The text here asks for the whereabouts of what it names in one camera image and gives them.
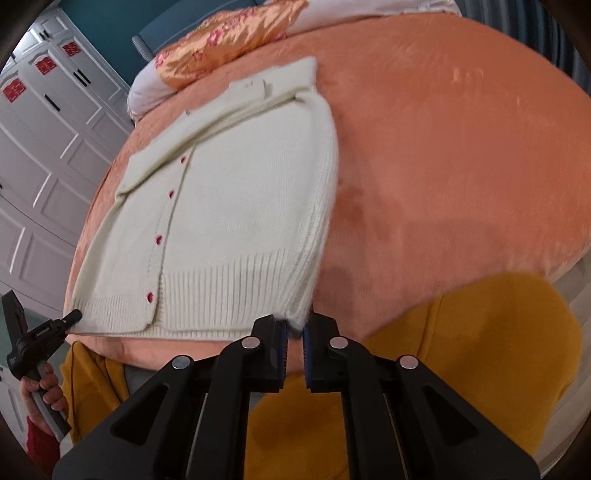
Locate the white panelled wardrobe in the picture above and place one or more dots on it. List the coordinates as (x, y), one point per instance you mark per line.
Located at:
(51, 161)

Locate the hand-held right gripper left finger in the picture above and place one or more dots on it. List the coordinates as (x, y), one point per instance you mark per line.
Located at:
(281, 350)

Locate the white knitted cardigan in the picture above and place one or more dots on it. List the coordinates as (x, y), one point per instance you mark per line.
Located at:
(240, 207)

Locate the blue-grey striped curtain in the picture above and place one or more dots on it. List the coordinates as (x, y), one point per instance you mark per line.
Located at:
(561, 41)

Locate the orange plush blanket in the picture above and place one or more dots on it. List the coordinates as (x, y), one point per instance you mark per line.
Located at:
(438, 161)

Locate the person's left hand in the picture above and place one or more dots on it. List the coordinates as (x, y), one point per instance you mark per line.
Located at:
(51, 392)

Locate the orange satin floral pillow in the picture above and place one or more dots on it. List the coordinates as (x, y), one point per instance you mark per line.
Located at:
(217, 46)

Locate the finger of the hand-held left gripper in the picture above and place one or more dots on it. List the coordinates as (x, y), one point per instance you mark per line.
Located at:
(71, 317)

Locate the white bedding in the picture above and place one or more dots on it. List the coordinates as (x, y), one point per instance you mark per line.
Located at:
(145, 94)

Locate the red paper door decoration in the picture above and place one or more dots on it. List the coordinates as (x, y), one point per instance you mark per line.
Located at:
(46, 66)
(72, 49)
(14, 90)

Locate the grey-blue headboard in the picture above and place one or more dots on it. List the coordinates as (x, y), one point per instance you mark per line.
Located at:
(141, 46)

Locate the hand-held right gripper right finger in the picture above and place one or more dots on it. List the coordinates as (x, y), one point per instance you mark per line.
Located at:
(308, 355)

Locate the person's left forearm red sleeve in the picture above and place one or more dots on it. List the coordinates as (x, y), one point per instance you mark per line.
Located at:
(39, 445)

